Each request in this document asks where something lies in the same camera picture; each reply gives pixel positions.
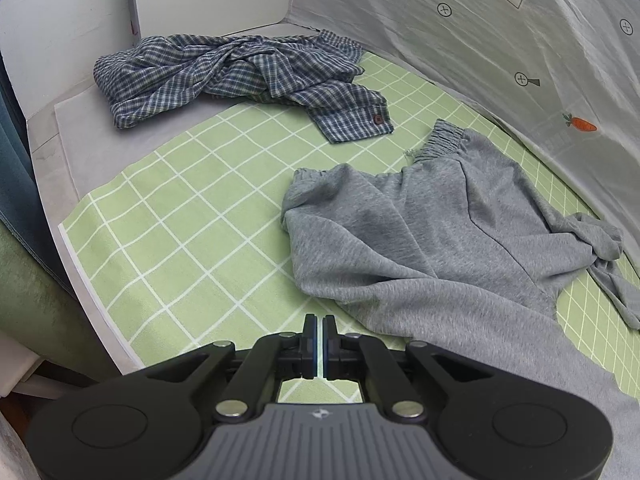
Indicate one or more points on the grey sweatpants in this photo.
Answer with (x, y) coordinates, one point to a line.
(400, 240)

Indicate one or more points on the green cloth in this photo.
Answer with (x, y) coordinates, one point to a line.
(40, 310)

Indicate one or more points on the green checked mat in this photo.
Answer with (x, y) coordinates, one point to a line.
(190, 220)

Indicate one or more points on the blue curtain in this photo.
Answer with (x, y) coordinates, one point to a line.
(15, 185)

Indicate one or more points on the white printed sheet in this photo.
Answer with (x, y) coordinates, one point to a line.
(450, 50)

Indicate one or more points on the grey underlay sheet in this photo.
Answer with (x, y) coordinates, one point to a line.
(75, 160)

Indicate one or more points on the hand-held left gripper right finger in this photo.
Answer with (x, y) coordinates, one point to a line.
(328, 347)

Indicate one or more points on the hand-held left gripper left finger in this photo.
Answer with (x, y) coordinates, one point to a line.
(312, 347)

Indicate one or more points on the blue plaid shirt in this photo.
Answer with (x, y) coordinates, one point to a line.
(225, 70)

